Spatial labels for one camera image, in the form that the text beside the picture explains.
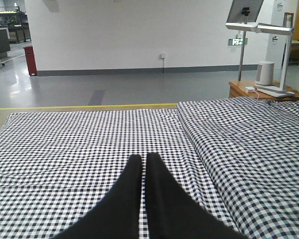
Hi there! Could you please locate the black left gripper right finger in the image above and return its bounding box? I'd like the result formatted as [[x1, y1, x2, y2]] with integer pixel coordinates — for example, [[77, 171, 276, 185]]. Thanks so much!
[[146, 153, 244, 239]]

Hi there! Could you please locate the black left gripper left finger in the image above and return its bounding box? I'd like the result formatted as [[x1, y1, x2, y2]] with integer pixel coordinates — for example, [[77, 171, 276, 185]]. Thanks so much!
[[54, 154, 143, 239]]

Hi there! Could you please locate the checkered bed sheet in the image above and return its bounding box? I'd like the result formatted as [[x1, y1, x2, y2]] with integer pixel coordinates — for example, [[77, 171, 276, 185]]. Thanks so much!
[[0, 109, 236, 239]]

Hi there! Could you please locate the white desk lamp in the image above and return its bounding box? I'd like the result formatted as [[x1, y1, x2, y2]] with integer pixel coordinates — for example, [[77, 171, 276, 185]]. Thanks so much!
[[225, 21, 296, 97]]

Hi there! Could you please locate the checkered quilt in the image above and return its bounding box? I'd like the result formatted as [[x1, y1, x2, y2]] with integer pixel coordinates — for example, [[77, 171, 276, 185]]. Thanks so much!
[[176, 96, 299, 239]]

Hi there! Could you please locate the wooden nightstand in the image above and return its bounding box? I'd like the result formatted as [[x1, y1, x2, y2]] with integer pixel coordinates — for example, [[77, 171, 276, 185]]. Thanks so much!
[[229, 81, 299, 102]]

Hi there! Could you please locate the white charger adapter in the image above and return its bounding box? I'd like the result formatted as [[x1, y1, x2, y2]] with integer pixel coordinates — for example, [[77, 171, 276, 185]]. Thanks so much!
[[245, 86, 255, 93]]

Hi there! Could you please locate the white cylindrical speaker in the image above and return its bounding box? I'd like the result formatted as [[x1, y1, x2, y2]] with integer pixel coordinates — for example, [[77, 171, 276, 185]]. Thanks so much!
[[255, 61, 274, 87]]

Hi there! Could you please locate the green exit sign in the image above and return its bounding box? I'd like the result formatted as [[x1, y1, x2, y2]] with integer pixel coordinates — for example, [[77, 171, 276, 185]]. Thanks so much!
[[228, 38, 248, 46]]

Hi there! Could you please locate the red fire extinguisher box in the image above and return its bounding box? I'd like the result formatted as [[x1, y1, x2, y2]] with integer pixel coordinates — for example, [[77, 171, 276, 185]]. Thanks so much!
[[24, 45, 37, 76]]

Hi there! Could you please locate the tablet on floor stand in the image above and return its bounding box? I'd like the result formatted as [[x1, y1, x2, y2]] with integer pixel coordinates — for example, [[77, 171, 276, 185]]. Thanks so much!
[[225, 0, 264, 81]]

